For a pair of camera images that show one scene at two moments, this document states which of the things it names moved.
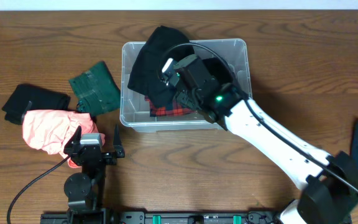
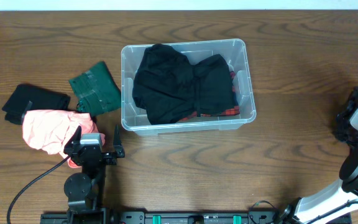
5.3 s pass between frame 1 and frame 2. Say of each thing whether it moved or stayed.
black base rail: stayed
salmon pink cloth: stayed
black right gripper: moved
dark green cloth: stayed
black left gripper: stayed
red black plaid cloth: moved
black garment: moved
